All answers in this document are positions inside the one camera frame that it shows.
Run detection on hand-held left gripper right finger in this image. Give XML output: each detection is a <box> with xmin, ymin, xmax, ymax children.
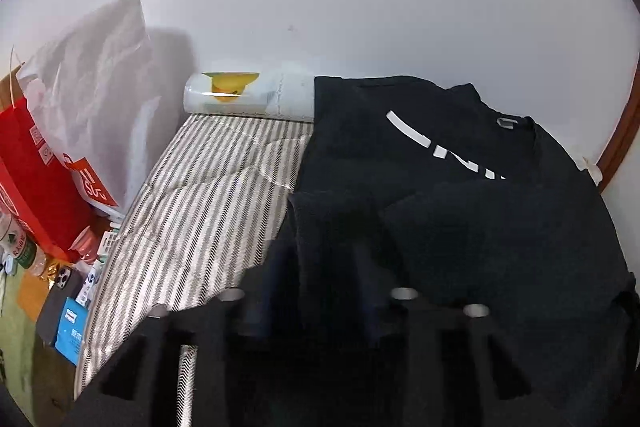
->
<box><xmin>360</xmin><ymin>287</ymin><xmax>536</xmax><ymax>427</ymax></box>

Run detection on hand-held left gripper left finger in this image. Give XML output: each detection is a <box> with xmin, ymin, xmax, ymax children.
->
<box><xmin>65</xmin><ymin>252</ymin><xmax>275</xmax><ymax>427</ymax></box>

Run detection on black sweatshirt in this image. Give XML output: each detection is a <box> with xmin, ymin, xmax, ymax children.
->
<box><xmin>260</xmin><ymin>76</ymin><xmax>640</xmax><ymax>427</ymax></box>

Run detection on grey striped quilted mattress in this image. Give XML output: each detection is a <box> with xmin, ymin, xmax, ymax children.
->
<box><xmin>75</xmin><ymin>112</ymin><xmax>316</xmax><ymax>427</ymax></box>

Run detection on white remote control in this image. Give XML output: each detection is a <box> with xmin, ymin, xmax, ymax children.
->
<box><xmin>97</xmin><ymin>229</ymin><xmax>121</xmax><ymax>260</ymax></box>

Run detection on white blue packet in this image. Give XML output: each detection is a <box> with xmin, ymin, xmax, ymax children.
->
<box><xmin>77</xmin><ymin>264</ymin><xmax>103</xmax><ymax>308</ymax></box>

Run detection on pink plastic cup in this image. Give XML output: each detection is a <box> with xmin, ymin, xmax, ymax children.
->
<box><xmin>67</xmin><ymin>227</ymin><xmax>101</xmax><ymax>260</ymax></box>

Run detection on blue cardboard box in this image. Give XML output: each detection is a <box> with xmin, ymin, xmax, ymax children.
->
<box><xmin>54</xmin><ymin>296</ymin><xmax>92</xmax><ymax>367</ymax></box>

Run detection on black smartphone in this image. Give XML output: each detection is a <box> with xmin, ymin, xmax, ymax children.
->
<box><xmin>36</xmin><ymin>264</ymin><xmax>83</xmax><ymax>348</ymax></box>

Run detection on white roll with yellow print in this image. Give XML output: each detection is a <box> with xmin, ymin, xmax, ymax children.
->
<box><xmin>182</xmin><ymin>69</ymin><xmax>316</xmax><ymax>124</ymax></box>

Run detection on wooden nightstand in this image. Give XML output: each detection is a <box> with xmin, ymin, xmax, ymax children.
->
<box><xmin>17</xmin><ymin>217</ymin><xmax>126</xmax><ymax>323</ymax></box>

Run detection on green bed sheet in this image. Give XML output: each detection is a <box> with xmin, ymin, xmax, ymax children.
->
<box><xmin>0</xmin><ymin>272</ymin><xmax>81</xmax><ymax>427</ymax></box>

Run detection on clear plastic water bottle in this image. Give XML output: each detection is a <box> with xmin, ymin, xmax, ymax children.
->
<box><xmin>0</xmin><ymin>212</ymin><xmax>46</xmax><ymax>278</ymax></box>

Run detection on red paper gift bag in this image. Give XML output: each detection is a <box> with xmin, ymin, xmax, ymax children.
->
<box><xmin>0</xmin><ymin>47</ymin><xmax>98</xmax><ymax>263</ymax></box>

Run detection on white plastic shopping bag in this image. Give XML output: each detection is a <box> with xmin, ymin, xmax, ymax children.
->
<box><xmin>17</xmin><ymin>0</ymin><xmax>201</xmax><ymax>212</ymax></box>

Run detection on brown wooden door frame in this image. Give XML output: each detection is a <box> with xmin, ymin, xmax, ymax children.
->
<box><xmin>597</xmin><ymin>92</ymin><xmax>640</xmax><ymax>195</ymax></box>

